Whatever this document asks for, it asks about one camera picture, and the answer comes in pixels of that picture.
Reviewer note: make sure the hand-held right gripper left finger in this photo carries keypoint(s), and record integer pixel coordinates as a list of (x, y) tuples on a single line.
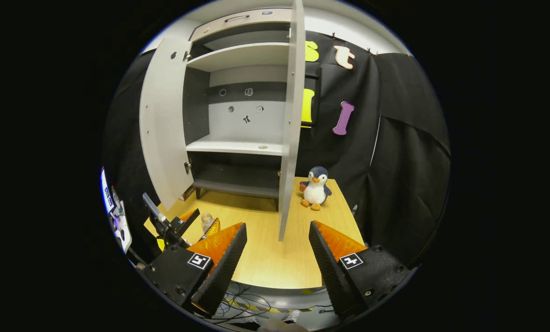
[(219, 276)]

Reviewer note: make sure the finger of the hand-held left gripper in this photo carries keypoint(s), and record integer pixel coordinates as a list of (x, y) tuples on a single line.
[(211, 229), (185, 221)]

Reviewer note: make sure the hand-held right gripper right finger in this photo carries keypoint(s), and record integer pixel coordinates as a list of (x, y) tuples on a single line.
[(332, 276)]

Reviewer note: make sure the clear bottle with red label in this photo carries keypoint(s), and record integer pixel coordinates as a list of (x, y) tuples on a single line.
[(207, 221)]

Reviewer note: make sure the grey cabinet door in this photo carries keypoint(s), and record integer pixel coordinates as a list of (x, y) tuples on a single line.
[(291, 115), (164, 120)]

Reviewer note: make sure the white cabinet shelf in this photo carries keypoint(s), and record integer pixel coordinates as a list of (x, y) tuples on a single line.
[(233, 145), (242, 55)]

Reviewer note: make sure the grey cabinet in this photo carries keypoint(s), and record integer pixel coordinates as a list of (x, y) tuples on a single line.
[(196, 106)]

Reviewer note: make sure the beige cabinet drawer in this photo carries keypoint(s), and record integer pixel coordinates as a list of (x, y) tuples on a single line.
[(256, 20)]

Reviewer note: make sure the white device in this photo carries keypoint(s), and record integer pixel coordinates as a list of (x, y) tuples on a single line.
[(118, 221)]

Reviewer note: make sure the white shoe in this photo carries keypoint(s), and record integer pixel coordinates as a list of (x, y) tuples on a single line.
[(293, 316)]

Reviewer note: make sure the penguin plush toy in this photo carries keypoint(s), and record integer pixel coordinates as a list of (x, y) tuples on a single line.
[(315, 189)]

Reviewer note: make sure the black backdrop cloth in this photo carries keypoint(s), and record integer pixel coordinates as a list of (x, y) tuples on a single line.
[(394, 161)]

